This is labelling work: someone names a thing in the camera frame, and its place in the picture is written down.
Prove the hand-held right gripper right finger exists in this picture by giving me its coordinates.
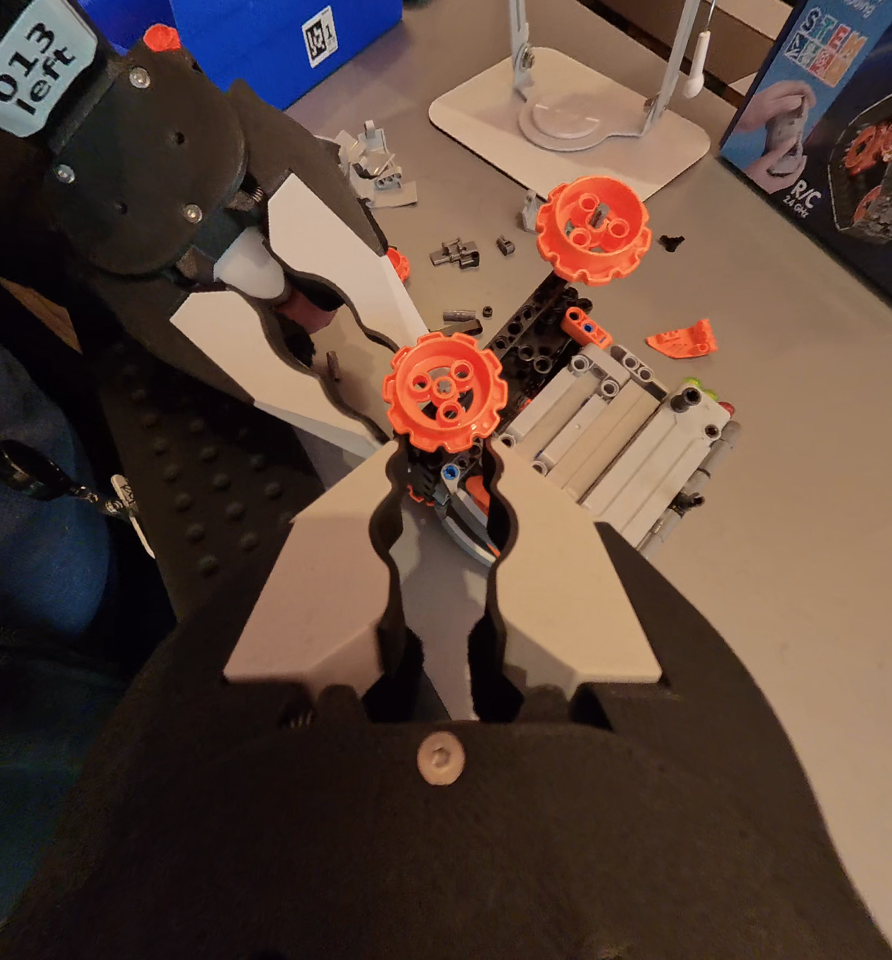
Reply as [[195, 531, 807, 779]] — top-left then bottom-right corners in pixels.
[[484, 443, 662, 714]]

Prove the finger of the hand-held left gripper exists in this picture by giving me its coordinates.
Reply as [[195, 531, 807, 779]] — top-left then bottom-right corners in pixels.
[[169, 290, 390, 459], [266, 173, 432, 349]]

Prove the blue robot kit box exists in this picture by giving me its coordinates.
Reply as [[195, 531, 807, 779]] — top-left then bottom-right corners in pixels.
[[719, 0, 892, 331]]

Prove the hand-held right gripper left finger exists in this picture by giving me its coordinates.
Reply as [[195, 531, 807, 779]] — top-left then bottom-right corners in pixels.
[[224, 443, 410, 706]]

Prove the cluster of grey panel pieces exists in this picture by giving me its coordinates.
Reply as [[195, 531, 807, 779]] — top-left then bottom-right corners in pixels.
[[334, 123, 420, 208]]

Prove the wooden cabinet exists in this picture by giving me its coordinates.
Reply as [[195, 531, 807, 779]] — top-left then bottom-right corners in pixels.
[[0, 270, 65, 354]]

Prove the blue storage bin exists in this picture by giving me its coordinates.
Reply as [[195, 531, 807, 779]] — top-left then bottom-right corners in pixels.
[[79, 0, 405, 109]]

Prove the orange panel piece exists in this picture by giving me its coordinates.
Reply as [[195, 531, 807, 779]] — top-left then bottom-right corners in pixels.
[[646, 318, 717, 358]]

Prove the black key ring clip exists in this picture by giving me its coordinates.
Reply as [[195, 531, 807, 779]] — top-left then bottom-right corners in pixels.
[[0, 432, 155, 556]]

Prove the building kit robot model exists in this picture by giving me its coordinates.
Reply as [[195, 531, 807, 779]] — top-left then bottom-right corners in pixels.
[[383, 176, 740, 564]]

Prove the white lamp base plate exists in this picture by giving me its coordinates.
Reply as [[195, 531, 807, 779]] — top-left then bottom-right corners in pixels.
[[428, 48, 711, 201]]

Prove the white rod with round tip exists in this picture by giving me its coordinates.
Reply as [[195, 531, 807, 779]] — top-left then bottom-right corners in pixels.
[[641, 0, 717, 103]]

